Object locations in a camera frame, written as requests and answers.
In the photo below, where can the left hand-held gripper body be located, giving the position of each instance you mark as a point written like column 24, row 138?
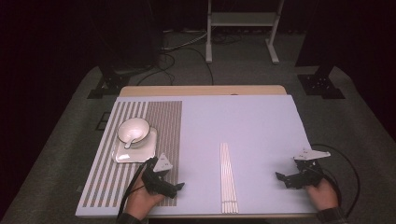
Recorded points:
column 155, row 183

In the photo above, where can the pale blue table board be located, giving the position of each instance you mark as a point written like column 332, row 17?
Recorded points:
column 249, row 124

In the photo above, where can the dark stand base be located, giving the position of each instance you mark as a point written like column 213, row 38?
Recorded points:
column 320, row 85
column 107, row 87

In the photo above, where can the black floor frame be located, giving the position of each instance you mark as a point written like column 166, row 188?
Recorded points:
column 102, row 121

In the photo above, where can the wooden table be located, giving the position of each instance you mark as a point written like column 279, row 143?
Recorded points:
column 202, row 90

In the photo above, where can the white ceramic spoon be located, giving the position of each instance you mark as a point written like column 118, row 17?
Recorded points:
column 128, row 144

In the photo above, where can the white metal stand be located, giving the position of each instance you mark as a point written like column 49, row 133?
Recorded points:
column 243, row 19

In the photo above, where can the person's left hand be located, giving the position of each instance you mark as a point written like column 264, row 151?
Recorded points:
column 140, row 200

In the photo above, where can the striped placemat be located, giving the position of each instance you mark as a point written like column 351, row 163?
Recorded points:
column 165, row 124

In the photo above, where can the person's right hand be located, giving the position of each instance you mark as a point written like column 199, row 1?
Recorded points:
column 323, row 196

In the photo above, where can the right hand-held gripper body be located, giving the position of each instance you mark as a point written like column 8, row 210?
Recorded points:
column 306, row 177

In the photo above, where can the white square plate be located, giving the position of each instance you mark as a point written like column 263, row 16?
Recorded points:
column 146, row 153

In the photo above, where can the row of white chopsticks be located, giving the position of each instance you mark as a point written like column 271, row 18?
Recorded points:
column 229, row 186

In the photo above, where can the white ceramic bowl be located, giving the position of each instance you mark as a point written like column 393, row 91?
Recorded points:
column 138, row 126

